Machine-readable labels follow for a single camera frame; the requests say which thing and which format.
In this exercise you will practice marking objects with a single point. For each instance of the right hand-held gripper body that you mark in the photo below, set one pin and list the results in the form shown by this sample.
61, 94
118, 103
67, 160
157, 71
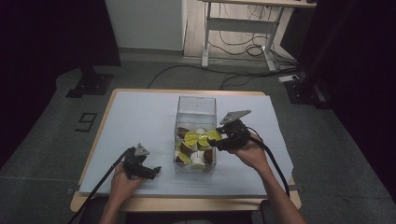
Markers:
236, 133

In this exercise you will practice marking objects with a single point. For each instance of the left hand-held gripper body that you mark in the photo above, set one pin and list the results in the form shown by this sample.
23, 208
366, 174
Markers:
133, 161

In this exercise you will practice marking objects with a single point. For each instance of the single yellow capsule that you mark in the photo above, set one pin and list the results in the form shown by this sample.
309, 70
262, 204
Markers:
214, 134

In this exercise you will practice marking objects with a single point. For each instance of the pile of mixed colour capsules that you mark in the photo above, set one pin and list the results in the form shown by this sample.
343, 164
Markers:
193, 149

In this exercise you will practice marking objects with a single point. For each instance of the clear plastic box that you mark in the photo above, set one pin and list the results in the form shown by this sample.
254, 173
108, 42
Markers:
195, 112

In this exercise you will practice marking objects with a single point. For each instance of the person's right hand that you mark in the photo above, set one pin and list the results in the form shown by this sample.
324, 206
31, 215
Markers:
252, 154

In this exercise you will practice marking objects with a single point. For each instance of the person's left hand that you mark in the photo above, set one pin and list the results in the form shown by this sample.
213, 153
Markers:
123, 186

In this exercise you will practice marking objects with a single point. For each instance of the wooden table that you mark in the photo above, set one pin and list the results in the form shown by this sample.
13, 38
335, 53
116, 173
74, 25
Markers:
174, 203

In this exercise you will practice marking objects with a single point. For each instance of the white power strip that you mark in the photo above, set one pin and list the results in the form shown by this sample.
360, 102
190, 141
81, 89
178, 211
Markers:
288, 78

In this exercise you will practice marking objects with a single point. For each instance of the black stand base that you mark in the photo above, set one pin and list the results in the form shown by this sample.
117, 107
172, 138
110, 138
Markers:
306, 91
91, 85

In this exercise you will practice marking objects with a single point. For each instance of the black curtain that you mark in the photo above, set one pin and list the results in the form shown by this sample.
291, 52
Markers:
358, 77
46, 62

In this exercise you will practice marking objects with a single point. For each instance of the white metal desk frame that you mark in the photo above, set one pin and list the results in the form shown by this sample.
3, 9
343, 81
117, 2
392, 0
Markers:
239, 25

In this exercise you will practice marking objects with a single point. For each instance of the white wall panel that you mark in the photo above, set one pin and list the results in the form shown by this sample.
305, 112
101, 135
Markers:
144, 25

